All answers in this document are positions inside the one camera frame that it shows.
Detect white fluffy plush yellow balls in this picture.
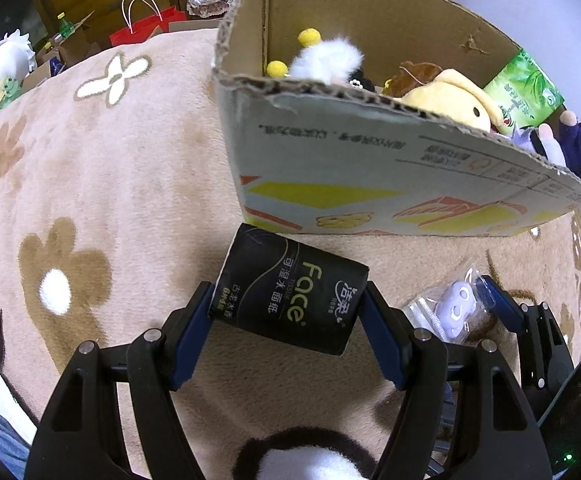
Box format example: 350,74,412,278
265,27,377,93

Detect black tissue pack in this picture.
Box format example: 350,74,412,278
209,222,370,356

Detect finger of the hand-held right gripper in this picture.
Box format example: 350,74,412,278
475,276,574,401

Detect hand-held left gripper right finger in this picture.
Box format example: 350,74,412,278
358,282,554,480

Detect green frog plush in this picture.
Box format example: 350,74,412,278
0,77,25,111

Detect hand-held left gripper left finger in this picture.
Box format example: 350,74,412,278
24,281,216,480

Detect printed cardboard box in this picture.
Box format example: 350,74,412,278
211,0,581,238

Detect clear white plastic packet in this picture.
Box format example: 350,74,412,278
401,267,496,345

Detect open cardboard box with bottles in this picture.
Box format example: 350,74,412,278
35,10,104,68

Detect blue denim clothing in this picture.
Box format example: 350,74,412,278
0,409,38,480

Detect green bottle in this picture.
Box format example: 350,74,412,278
56,12,78,41

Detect small brown cardboard box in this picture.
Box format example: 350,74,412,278
168,19,221,34

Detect white haired plush toy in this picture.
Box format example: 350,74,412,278
0,30,37,121

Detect purple white plush doll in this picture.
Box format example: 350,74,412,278
513,110,581,178

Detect green tissue pack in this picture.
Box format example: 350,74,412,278
483,49,566,136

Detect yellow plush toy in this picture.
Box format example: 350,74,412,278
383,61,505,133

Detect red paper bag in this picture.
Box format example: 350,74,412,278
109,0,190,47

